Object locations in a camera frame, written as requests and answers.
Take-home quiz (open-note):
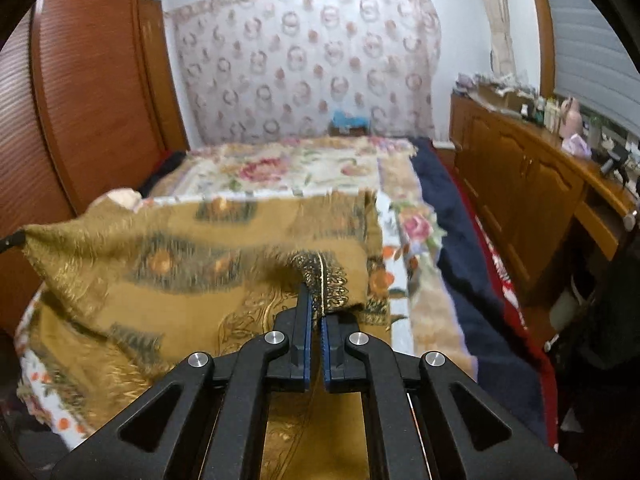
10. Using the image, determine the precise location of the red blanket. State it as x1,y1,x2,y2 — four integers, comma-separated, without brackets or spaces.
445,165,559,452

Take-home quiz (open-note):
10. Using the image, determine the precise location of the orange print white sheet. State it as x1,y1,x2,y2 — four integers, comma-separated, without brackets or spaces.
13,194,426,451

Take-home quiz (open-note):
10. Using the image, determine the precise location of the pink tissue pack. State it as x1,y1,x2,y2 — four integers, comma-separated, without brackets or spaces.
561,133,592,159

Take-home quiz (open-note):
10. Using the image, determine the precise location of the grey window blind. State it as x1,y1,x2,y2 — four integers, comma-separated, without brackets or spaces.
548,0,639,131

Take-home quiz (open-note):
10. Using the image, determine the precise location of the navy blue blanket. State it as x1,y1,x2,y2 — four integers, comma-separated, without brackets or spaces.
411,139,556,446

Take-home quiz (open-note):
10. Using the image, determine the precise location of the cardboard box on sideboard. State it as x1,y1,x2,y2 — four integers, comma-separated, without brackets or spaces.
477,84,532,113

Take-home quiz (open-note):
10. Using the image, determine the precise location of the wooden sideboard cabinet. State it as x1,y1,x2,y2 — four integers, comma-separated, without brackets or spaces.
450,94,634,304

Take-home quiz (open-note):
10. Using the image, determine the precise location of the yellow plush toy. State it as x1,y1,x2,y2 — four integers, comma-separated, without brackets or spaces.
88,188,142,210

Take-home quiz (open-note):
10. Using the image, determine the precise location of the brown gold patterned garment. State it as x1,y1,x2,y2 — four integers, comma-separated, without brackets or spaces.
16,188,394,480

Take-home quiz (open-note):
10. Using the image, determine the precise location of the wooden louvered wardrobe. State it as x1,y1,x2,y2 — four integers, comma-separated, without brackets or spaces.
1,0,189,333

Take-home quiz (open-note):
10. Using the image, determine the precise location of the beige tied side curtain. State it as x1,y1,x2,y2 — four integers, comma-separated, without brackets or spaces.
483,0,515,76

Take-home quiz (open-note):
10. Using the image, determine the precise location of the box with blue cloth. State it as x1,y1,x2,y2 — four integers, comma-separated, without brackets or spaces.
329,110,370,136

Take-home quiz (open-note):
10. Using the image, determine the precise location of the pink circle patterned curtain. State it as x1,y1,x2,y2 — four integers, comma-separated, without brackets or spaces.
170,0,442,145

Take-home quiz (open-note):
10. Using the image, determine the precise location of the floral bed quilt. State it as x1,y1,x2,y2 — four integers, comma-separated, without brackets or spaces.
145,136,478,377

